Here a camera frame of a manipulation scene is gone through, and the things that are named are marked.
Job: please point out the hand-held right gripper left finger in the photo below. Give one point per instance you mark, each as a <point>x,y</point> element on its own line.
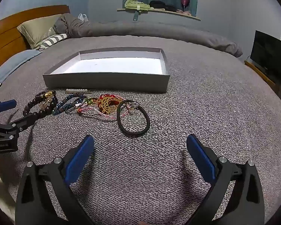
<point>80,159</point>

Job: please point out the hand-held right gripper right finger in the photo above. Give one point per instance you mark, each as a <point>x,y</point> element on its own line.
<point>200,159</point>

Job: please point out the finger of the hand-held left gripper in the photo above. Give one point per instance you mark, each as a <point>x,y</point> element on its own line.
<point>23,121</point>
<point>7,105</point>

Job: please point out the red gold pendant ornament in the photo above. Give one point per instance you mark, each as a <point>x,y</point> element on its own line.
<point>105,104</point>

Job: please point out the grey shallow cardboard box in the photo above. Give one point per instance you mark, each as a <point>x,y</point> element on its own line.
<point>107,82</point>

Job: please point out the light blue bed sheet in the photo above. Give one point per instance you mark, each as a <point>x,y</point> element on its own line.
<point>11,63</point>

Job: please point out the pearl hair clip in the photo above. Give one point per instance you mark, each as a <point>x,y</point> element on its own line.
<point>78,90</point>

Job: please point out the wooden bed headboard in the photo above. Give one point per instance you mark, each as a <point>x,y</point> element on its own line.
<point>4,28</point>

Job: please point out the olive green pillow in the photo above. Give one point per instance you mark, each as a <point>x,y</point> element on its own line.
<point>35,31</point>

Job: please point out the grey white striped pillow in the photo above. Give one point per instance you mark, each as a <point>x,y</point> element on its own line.
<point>52,39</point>

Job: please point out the wooden television stand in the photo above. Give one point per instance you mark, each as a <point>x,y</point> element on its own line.
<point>260,71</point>

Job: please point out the white plastic bag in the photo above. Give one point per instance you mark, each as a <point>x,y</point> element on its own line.
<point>83,17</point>

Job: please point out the black television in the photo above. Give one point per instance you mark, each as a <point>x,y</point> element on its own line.
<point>269,51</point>

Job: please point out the wooden window sill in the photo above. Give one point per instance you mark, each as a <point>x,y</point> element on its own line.
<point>192,17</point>

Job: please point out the grey duvet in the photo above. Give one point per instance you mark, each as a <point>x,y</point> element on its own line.
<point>142,29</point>

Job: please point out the pink cloth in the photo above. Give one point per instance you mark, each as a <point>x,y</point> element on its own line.
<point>185,12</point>

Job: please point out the light green cloth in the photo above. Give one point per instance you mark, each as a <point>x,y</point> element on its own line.
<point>131,3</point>

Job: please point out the black cloth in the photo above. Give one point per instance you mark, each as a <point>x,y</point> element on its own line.
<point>158,4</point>

